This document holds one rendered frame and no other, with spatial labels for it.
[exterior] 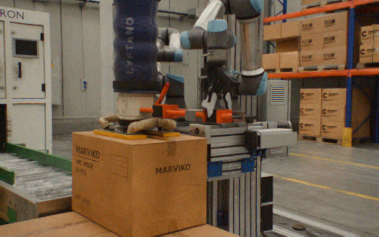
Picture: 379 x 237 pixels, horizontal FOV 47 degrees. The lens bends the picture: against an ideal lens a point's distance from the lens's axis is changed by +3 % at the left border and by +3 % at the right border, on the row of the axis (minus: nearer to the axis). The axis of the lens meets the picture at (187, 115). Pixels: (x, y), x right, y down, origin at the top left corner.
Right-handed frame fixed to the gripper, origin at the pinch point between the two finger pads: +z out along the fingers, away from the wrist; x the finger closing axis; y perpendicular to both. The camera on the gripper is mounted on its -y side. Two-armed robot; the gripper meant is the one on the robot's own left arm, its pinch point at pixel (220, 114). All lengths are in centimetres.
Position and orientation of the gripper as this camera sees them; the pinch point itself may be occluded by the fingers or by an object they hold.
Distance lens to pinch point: 161.0
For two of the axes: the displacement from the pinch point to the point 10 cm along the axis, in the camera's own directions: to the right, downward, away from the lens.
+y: -6.2, -0.4, 7.9
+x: -7.9, 0.3, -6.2
